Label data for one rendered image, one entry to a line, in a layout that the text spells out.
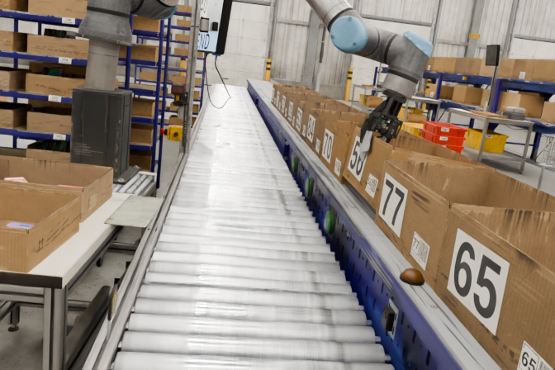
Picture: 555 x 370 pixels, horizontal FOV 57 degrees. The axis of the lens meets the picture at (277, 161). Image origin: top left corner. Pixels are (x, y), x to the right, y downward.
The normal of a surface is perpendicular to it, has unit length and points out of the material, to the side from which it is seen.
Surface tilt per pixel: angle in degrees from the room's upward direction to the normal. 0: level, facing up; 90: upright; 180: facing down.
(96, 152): 90
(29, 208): 89
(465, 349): 0
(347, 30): 90
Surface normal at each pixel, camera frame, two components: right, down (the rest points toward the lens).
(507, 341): -0.99, -0.07
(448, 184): 0.10, 0.20
